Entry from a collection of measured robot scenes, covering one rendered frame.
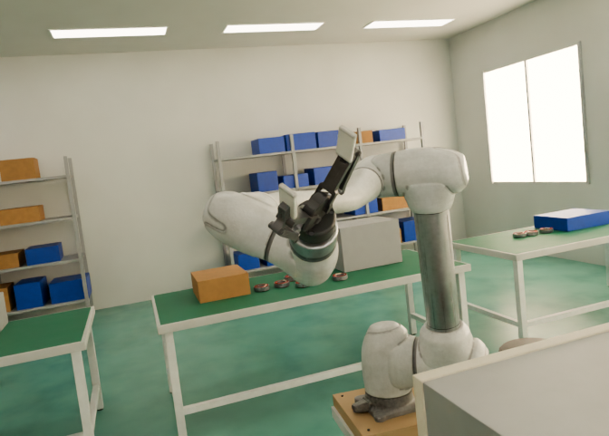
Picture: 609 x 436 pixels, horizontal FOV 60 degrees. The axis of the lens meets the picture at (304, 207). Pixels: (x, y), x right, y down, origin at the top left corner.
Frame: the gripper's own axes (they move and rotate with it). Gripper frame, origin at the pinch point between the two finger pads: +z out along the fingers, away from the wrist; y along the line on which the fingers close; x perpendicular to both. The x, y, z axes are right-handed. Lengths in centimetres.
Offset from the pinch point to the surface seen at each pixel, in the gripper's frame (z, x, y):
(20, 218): -479, -402, -26
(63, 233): -545, -394, -1
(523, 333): -329, 86, 163
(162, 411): -326, -79, -54
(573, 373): -2.1, 42.8, -2.1
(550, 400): 2.4, 41.0, -8.7
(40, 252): -504, -366, -37
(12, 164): -444, -441, 9
